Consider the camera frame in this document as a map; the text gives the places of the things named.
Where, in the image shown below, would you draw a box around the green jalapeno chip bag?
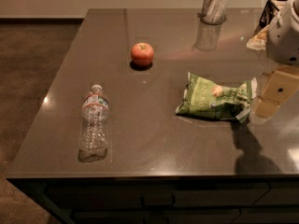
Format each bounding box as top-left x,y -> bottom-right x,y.
176,73 -> 257,123

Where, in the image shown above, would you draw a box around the red apple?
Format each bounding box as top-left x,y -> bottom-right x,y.
131,43 -> 154,67

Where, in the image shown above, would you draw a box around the clear plastic water bottle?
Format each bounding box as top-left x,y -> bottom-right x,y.
78,84 -> 109,162

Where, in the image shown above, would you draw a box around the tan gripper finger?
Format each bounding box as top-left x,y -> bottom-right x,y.
254,97 -> 280,118

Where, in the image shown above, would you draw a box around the dark cabinet drawers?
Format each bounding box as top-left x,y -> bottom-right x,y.
9,178 -> 299,224

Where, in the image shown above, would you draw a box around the pale snack packet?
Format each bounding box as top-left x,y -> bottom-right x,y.
247,25 -> 269,50

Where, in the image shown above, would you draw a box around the black wire basket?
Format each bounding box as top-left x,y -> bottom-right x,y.
259,0 -> 287,28

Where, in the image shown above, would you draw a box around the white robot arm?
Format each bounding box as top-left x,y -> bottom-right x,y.
253,0 -> 299,119

